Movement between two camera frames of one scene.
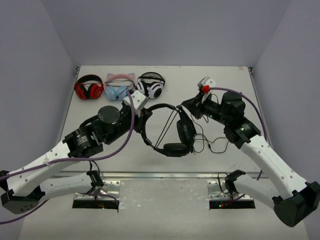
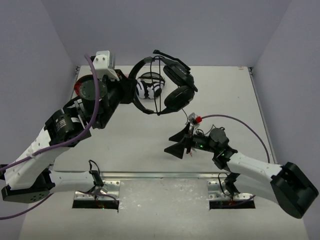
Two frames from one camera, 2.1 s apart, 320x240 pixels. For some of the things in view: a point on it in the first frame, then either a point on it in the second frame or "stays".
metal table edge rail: (155, 175) stays
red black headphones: (88, 87) stays
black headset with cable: (186, 133) → (177, 73)
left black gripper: (141, 116) → (126, 90)
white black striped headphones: (151, 84) stays
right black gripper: (193, 104) → (177, 149)
